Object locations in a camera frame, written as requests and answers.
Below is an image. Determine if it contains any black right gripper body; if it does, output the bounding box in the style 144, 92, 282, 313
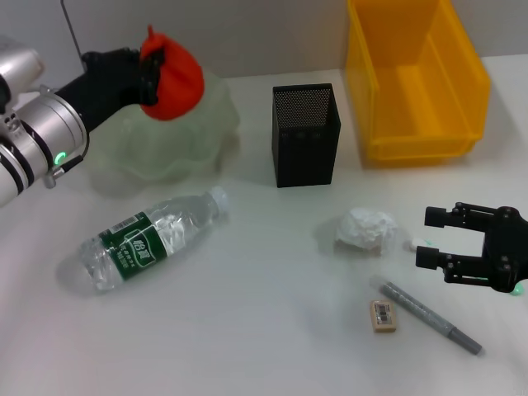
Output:
479, 205, 528, 295

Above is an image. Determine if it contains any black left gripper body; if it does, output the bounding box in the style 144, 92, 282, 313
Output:
54, 47, 144, 134

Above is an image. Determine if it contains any red-orange fruit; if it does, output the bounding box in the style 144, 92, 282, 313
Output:
139, 25, 206, 122

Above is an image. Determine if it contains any white paper ball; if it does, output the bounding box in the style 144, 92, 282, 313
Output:
334, 208, 400, 255

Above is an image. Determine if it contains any clear green-label water bottle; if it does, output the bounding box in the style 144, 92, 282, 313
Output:
78, 186, 230, 295

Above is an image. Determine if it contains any translucent wavy fruit plate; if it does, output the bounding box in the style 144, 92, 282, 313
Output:
88, 68, 242, 183

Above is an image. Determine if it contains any grey marker pen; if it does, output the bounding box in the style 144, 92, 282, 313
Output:
370, 276, 483, 356

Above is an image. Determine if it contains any beige eraser with barcode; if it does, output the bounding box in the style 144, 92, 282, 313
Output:
370, 299, 400, 334

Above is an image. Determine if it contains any black mesh pen holder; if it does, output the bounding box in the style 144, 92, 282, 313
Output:
271, 82, 342, 189

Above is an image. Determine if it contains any yellow plastic storage bin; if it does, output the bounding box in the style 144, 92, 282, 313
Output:
345, 0, 492, 167

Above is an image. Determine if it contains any left gripper cable with plug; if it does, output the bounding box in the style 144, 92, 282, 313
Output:
44, 135, 90, 190

